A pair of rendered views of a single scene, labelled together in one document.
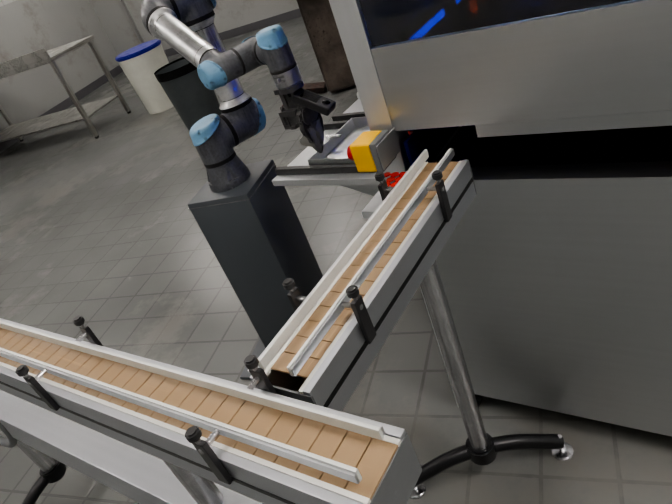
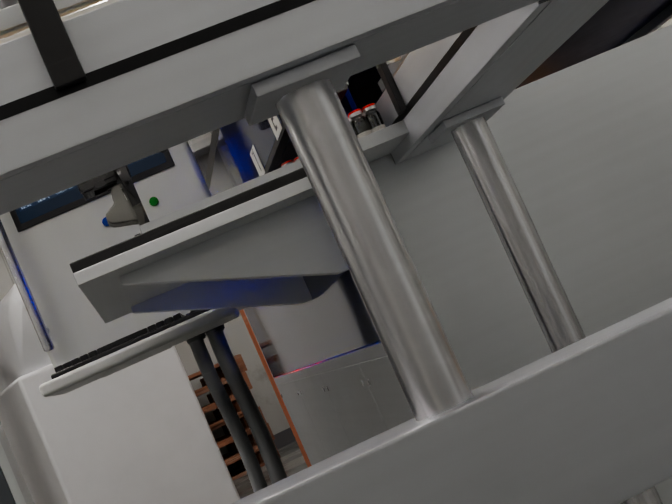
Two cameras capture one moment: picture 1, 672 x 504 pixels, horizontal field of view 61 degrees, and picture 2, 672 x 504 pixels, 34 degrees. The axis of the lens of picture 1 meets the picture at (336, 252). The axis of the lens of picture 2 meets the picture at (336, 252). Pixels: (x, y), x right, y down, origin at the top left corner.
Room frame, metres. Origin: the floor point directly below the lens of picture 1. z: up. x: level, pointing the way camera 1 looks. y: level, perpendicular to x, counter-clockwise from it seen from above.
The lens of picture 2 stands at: (0.32, 1.19, 0.64)
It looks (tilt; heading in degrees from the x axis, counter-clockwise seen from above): 4 degrees up; 306
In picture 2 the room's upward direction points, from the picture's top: 24 degrees counter-clockwise
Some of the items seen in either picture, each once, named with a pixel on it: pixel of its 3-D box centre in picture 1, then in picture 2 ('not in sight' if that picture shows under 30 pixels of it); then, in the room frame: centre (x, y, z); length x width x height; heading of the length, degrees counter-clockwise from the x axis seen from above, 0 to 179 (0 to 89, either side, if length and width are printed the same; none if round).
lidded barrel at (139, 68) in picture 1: (152, 77); not in sight; (7.10, 1.24, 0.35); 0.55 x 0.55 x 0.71
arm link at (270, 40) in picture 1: (275, 49); not in sight; (1.57, -0.05, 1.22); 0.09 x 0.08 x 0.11; 25
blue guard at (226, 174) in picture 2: not in sight; (232, 181); (2.03, -0.89, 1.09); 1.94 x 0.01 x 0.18; 137
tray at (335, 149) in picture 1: (380, 140); (241, 208); (1.50, -0.24, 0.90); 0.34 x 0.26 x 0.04; 46
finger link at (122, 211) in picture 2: (308, 141); (124, 213); (1.56, -0.04, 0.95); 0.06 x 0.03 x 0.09; 47
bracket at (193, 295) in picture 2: not in sight; (222, 303); (1.84, -0.48, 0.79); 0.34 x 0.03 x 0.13; 47
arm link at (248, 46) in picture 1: (253, 53); not in sight; (1.66, 0.01, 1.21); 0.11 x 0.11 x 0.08; 25
